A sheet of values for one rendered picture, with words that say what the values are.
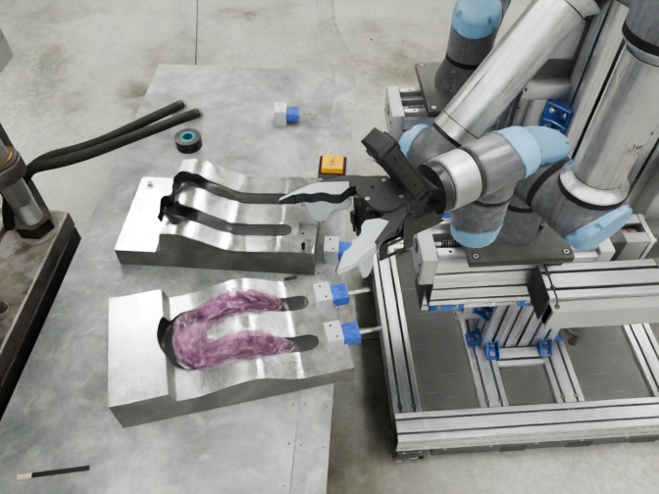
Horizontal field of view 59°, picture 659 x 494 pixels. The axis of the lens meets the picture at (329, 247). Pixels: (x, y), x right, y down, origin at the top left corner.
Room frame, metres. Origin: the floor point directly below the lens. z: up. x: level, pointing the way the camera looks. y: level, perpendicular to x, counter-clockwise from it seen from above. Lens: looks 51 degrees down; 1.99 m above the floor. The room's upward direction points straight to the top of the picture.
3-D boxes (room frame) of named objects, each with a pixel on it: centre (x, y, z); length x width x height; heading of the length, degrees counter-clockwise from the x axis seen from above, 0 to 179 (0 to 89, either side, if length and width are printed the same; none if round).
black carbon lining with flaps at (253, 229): (1.01, 0.26, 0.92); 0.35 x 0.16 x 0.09; 86
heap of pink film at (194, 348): (0.66, 0.22, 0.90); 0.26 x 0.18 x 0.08; 103
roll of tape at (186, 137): (1.36, 0.43, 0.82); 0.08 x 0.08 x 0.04
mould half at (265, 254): (1.02, 0.28, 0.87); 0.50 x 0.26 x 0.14; 86
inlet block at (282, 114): (1.48, 0.11, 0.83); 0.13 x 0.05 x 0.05; 91
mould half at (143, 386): (0.65, 0.22, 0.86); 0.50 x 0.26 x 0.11; 103
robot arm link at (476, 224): (0.61, -0.22, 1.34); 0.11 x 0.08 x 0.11; 30
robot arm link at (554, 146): (0.84, -0.40, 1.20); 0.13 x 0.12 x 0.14; 30
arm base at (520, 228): (0.85, -0.39, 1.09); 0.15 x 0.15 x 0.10
